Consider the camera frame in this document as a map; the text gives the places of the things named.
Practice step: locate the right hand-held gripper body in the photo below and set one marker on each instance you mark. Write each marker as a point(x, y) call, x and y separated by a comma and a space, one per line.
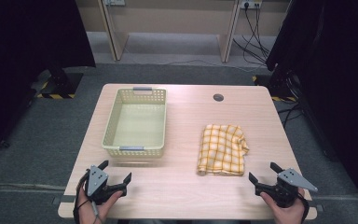
point(287, 189)

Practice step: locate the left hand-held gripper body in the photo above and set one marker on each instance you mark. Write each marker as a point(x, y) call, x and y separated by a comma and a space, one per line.
point(97, 180)

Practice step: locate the yellow checked cloth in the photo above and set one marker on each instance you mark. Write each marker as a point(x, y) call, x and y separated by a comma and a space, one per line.
point(222, 151)

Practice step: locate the pale yellow plastic basket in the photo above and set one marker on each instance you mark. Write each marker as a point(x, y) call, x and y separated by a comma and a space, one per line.
point(136, 124)

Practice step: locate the person's right hand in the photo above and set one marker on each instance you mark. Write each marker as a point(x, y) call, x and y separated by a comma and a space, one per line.
point(290, 215)

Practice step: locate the person's left hand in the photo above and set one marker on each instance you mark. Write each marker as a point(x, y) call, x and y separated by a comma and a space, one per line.
point(88, 214)

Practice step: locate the black stand base striped tape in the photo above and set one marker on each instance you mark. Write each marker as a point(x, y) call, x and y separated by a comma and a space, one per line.
point(62, 85)
point(276, 87)

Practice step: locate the black curtain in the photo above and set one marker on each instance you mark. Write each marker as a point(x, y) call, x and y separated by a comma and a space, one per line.
point(338, 77)
point(21, 62)

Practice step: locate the beige wooden desk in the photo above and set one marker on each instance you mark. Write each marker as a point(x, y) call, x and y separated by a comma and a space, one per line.
point(174, 18)

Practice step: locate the dark table edge bracket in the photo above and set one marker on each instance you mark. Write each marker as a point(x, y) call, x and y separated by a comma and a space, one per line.
point(63, 199)
point(317, 207)

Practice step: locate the white wall socket with plugs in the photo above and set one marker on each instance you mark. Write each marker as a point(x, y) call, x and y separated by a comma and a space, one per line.
point(250, 3)

